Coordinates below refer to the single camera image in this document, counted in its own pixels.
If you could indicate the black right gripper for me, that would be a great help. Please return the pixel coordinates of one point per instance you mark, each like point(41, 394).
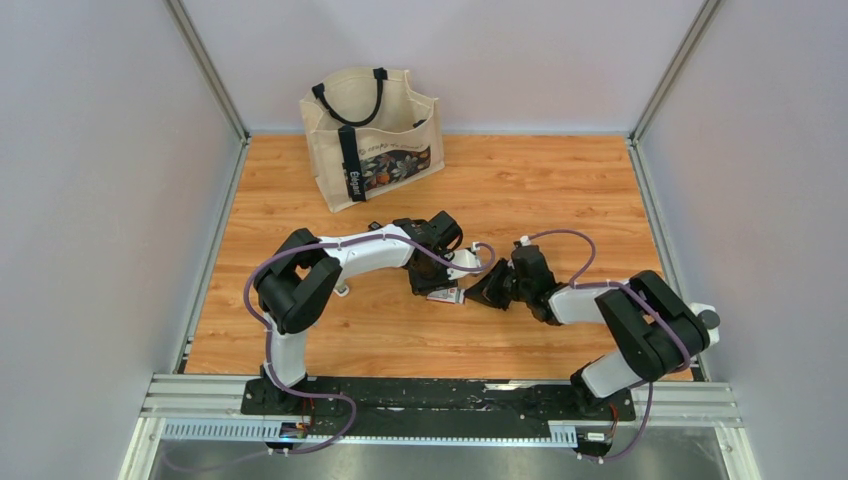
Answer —
point(485, 291)

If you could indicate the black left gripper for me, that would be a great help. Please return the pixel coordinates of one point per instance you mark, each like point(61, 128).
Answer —
point(421, 287)

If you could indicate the red white staple box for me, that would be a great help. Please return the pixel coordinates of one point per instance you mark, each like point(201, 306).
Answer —
point(453, 295)

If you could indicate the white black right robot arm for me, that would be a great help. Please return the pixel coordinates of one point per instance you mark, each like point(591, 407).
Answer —
point(654, 330)

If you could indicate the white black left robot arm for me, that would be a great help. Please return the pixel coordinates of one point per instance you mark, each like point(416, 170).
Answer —
point(295, 285)

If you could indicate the pale green white stapler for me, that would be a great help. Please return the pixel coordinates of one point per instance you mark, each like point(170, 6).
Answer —
point(342, 290)

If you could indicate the cream canvas tote bag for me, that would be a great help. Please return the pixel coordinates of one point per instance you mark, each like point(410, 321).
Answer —
point(368, 132)

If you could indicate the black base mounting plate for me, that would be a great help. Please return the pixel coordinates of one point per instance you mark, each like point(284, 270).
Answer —
point(432, 407)

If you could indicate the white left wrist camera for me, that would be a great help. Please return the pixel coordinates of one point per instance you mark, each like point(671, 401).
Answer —
point(464, 261)

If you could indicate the aluminium frame rail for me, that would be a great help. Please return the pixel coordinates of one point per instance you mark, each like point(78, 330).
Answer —
point(207, 407)

